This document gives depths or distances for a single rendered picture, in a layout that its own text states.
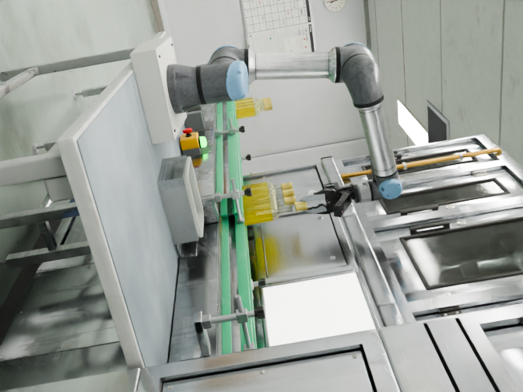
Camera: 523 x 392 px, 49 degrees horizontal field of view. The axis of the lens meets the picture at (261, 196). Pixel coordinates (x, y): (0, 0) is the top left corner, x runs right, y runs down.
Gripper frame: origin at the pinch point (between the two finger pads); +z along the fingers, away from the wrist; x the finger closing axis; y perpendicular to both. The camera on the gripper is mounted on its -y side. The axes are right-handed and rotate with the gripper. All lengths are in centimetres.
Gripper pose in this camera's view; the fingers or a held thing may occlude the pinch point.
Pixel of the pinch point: (304, 205)
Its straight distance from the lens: 212.8
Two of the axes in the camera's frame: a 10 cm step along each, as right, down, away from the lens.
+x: -1.6, -8.7, -4.7
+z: -9.9, 1.7, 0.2
